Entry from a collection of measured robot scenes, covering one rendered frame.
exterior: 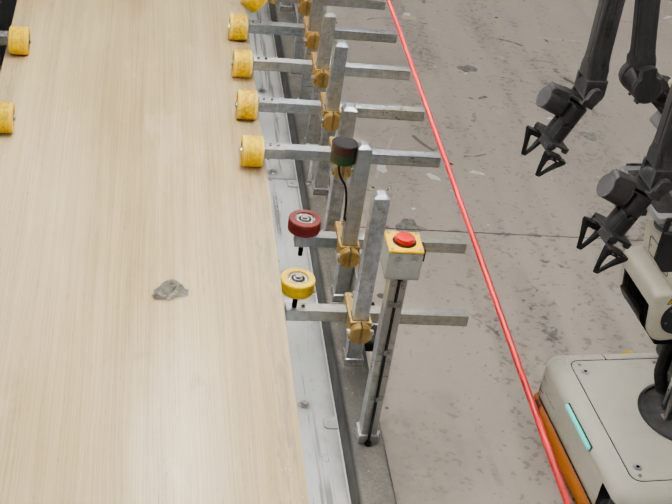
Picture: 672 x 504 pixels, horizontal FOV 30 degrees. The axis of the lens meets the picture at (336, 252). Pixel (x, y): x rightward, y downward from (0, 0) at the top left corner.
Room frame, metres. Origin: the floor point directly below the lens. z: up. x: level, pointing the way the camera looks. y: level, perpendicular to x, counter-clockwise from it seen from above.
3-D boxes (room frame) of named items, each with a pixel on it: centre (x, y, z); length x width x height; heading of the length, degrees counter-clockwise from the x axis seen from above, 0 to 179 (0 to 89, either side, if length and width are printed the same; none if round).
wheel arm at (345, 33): (3.59, 0.16, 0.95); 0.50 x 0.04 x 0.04; 102
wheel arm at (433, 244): (2.62, -0.11, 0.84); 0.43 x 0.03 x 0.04; 102
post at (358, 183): (2.56, -0.03, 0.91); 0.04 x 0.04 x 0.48; 12
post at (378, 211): (2.32, -0.08, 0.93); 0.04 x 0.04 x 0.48; 12
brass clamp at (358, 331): (2.34, -0.07, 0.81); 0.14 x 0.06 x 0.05; 12
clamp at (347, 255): (2.58, -0.02, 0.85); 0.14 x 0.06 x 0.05; 12
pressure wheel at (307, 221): (2.58, 0.09, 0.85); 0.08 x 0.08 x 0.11
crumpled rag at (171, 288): (2.21, 0.35, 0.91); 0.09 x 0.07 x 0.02; 130
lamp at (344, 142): (2.55, 0.02, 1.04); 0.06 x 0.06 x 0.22; 12
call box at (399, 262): (2.06, -0.13, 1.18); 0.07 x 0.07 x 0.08; 12
